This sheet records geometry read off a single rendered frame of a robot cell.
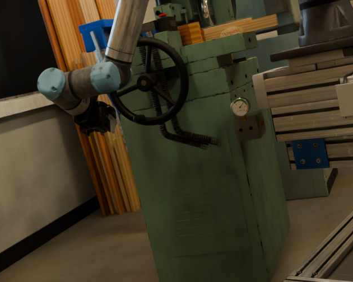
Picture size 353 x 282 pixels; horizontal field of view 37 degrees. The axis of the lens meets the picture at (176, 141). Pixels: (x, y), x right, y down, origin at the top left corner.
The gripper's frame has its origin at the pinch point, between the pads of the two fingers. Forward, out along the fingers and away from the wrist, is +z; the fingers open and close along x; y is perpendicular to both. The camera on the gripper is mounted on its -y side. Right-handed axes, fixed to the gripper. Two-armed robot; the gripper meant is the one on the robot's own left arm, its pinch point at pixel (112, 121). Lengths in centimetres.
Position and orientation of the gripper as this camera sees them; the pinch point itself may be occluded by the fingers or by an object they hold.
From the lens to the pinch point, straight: 161.0
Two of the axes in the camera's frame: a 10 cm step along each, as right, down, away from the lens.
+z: 3.4, 3.1, 8.9
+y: 0.7, 9.3, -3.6
